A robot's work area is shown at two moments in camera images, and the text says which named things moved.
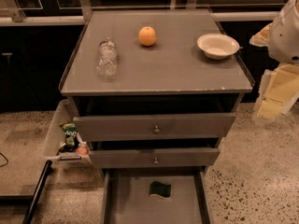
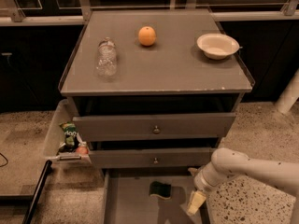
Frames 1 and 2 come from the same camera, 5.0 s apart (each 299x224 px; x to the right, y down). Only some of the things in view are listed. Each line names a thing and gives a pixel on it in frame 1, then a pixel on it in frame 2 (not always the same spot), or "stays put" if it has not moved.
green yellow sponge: (157, 188) stays put
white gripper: (286, 36) → (200, 183)
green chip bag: (71, 136) stays put
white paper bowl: (218, 46) stays put
